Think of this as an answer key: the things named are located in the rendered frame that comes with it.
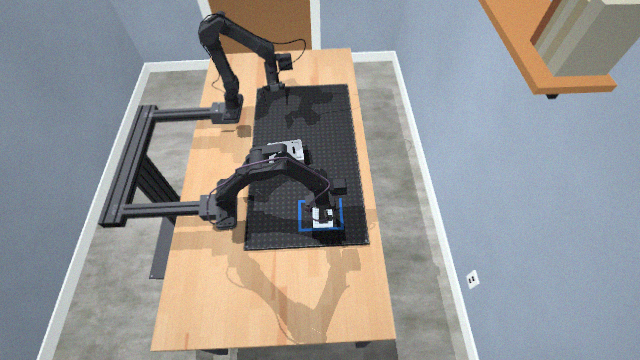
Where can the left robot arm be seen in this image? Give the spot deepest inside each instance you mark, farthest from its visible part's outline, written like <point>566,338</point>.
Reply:
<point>209,32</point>

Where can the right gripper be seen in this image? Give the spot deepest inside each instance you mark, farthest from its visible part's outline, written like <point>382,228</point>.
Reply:
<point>330,202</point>

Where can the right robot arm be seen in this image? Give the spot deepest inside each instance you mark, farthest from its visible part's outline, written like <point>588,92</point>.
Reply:
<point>226,194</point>

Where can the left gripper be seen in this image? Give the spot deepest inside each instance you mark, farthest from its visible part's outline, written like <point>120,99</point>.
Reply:
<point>270,77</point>

